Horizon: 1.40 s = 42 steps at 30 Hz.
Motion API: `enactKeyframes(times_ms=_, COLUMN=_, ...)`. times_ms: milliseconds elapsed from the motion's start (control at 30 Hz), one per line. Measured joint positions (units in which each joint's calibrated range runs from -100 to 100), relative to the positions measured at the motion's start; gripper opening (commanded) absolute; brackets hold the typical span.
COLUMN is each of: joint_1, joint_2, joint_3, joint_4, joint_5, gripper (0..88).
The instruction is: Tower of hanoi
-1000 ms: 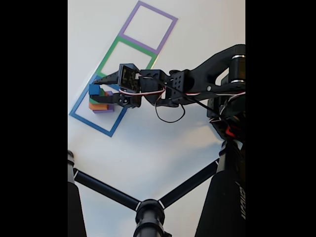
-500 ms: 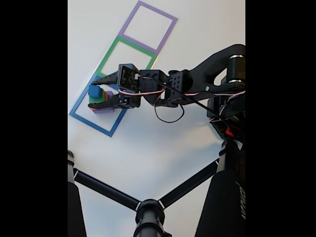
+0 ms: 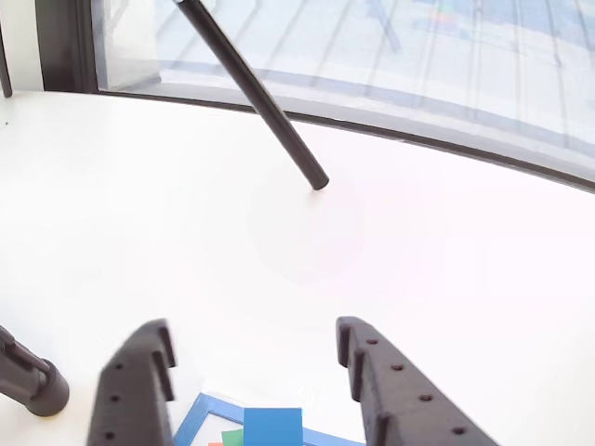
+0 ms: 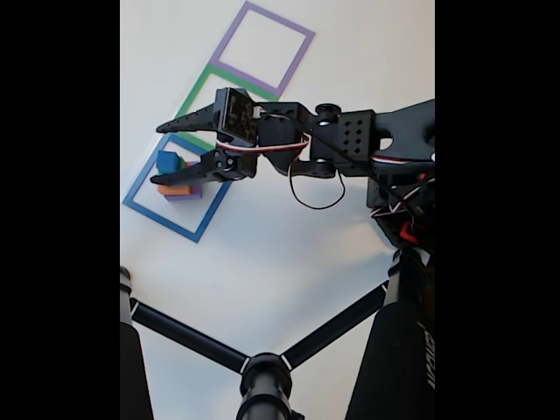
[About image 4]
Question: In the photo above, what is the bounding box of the purple square block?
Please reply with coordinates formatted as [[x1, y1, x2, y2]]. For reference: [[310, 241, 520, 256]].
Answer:
[[164, 160, 204, 202]]

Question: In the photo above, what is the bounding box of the small blue cube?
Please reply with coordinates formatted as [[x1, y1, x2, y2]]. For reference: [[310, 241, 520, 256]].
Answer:
[[157, 150, 180, 172]]

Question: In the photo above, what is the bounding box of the green square frame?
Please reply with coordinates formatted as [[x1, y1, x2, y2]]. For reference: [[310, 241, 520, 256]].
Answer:
[[168, 63, 280, 153]]

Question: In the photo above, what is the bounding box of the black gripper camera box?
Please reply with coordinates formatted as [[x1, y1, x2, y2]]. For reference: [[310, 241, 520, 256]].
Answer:
[[213, 87, 260, 148]]

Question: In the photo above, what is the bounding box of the blue square frame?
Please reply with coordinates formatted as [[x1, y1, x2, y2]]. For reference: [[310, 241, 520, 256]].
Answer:
[[122, 132, 240, 244]]

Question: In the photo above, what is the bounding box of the thin black camera cable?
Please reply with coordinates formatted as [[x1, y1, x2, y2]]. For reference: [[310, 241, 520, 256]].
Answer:
[[288, 126, 412, 220]]

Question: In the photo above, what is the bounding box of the purple square frame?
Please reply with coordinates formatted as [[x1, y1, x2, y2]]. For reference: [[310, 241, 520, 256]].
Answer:
[[209, 0, 316, 97]]

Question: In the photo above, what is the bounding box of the black camera tripod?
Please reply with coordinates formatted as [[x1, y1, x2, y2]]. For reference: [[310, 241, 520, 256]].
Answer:
[[120, 248, 436, 420]]

